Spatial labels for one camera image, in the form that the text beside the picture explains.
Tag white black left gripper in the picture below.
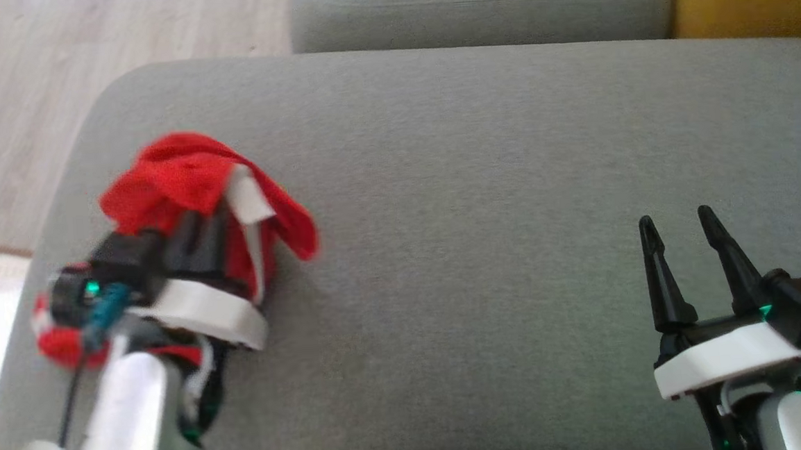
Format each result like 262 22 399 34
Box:
121 204 270 358

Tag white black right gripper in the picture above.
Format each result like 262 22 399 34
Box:
637 199 801 402

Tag large grey sofa seat cushion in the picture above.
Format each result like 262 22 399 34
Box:
0 23 801 450

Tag left black cable teal plug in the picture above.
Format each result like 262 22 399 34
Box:
29 282 142 450

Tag small grey sofa seat cushion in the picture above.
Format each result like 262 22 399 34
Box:
288 0 676 62

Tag red shorts with white trim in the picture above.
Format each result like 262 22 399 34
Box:
22 124 327 373

